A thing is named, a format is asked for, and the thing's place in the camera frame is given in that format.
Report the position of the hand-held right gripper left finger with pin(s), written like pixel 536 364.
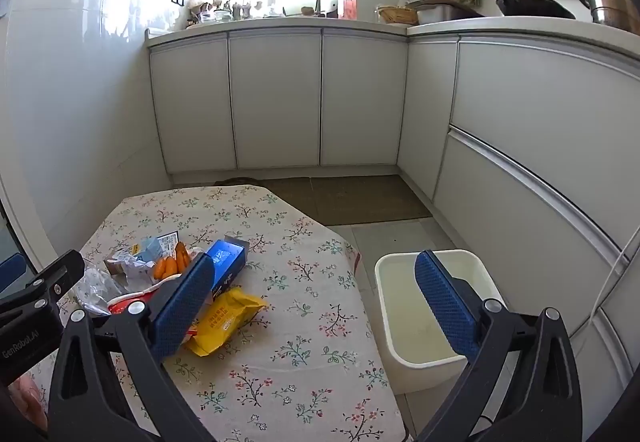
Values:
pixel 185 302

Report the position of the red and white paper cup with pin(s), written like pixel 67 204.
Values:
pixel 119 304

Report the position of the white plastic bin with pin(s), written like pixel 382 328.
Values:
pixel 410 312

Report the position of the wicker basket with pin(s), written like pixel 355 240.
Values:
pixel 397 15

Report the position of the yellow snack packet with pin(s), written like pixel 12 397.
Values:
pixel 230 317

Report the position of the clear plastic bottle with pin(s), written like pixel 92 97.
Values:
pixel 97 289

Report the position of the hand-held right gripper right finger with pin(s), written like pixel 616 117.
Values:
pixel 445 307

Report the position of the floral tablecloth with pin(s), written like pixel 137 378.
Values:
pixel 300 322

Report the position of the white bag with orange print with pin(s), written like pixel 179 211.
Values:
pixel 167 267

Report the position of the row of small jars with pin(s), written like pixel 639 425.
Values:
pixel 222 14

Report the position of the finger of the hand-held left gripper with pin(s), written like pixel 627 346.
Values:
pixel 10 272
pixel 55 274

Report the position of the white kitchen cabinet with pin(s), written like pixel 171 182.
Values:
pixel 275 96

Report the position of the person's left hand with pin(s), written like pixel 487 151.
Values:
pixel 30 397

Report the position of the blue cardboard box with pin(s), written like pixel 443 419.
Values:
pixel 227 262

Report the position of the white kitchen countertop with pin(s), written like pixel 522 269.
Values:
pixel 500 29

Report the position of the red bottle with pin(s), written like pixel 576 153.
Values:
pixel 350 6

